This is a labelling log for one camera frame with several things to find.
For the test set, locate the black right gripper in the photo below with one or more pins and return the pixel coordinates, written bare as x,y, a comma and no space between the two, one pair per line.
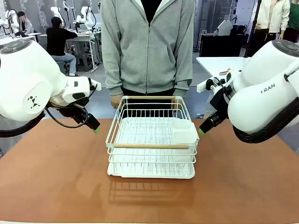
219,102

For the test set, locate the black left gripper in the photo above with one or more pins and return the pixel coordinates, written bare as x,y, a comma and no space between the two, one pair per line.
70,111

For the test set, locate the white plastic drip tray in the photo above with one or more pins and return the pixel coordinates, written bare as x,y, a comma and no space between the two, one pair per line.
149,171

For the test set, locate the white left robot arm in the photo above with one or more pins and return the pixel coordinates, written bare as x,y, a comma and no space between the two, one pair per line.
28,70

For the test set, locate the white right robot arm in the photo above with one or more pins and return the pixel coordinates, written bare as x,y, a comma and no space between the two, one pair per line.
261,98

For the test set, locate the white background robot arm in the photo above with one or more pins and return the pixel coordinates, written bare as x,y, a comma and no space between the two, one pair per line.
85,18
9,21
57,15

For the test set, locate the person's right hand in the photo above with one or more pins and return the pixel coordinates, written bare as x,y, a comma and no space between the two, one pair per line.
116,101

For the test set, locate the person's left hand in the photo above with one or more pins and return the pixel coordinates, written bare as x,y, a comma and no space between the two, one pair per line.
175,102

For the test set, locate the white plastic cutlery holder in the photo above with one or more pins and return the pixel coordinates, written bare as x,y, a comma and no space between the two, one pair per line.
184,133

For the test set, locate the white desk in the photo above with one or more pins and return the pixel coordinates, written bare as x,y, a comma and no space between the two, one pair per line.
219,65

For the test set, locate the black draped table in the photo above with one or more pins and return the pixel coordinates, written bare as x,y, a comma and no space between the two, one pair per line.
222,45

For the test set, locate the seated person in black top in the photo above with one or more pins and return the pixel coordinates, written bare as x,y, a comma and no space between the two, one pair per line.
58,42

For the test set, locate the person in grey hoodie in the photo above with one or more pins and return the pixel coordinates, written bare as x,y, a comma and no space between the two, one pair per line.
147,46

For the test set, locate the white house-shaped box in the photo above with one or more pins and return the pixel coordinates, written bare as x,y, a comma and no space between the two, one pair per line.
225,27

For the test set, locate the black tripod pole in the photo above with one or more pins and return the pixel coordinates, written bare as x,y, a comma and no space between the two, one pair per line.
253,28

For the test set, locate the standing person in white jacket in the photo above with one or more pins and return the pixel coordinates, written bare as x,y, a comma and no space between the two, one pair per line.
271,21

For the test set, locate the seated person in grey jacket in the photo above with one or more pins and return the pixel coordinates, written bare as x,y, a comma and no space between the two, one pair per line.
24,23

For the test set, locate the standing person in green top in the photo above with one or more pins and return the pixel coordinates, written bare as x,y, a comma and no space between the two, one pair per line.
292,23

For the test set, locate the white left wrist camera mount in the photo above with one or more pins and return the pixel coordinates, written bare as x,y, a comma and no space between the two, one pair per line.
95,85

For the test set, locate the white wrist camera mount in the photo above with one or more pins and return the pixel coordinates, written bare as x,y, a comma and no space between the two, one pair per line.
210,85
95,85

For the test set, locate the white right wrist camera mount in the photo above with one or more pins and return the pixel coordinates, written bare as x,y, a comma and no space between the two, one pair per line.
210,85

